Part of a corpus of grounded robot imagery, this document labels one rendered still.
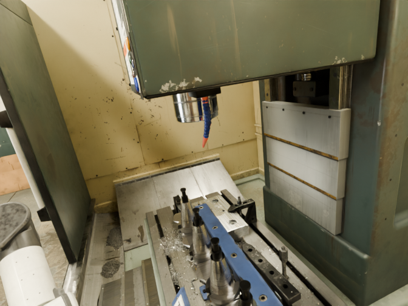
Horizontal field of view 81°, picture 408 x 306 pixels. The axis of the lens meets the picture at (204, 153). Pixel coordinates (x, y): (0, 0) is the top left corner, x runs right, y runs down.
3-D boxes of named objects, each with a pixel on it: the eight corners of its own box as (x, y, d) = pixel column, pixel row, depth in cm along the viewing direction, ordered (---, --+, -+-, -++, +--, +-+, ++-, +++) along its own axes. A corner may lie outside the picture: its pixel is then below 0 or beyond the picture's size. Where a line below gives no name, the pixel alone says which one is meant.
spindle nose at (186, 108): (227, 116, 84) (223, 81, 80) (184, 125, 78) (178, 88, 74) (208, 112, 98) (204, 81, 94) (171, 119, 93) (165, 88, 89)
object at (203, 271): (200, 287, 46) (200, 284, 46) (192, 268, 51) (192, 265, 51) (232, 274, 48) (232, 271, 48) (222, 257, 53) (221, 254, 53)
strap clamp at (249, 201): (232, 230, 109) (228, 201, 105) (229, 226, 112) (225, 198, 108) (257, 221, 113) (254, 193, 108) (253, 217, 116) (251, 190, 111)
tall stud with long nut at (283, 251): (283, 282, 80) (282, 251, 76) (278, 276, 83) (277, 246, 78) (290, 278, 81) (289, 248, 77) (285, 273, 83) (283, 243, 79)
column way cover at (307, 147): (334, 238, 96) (340, 111, 79) (266, 190, 139) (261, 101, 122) (343, 234, 97) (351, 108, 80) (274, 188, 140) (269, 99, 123)
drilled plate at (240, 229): (197, 253, 93) (195, 243, 91) (179, 216, 119) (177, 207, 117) (249, 234, 99) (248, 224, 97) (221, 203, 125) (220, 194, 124)
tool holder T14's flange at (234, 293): (246, 300, 43) (244, 290, 43) (217, 316, 41) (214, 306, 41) (229, 275, 49) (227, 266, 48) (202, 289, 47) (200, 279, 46)
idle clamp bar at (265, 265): (289, 316, 69) (288, 300, 67) (240, 259, 92) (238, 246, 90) (302, 308, 71) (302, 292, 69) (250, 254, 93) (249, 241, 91)
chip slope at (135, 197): (125, 271, 132) (113, 232, 124) (122, 212, 193) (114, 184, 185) (263, 221, 157) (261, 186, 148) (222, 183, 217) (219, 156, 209)
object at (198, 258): (222, 258, 54) (221, 249, 53) (199, 272, 51) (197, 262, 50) (207, 243, 59) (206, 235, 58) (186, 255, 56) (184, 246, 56)
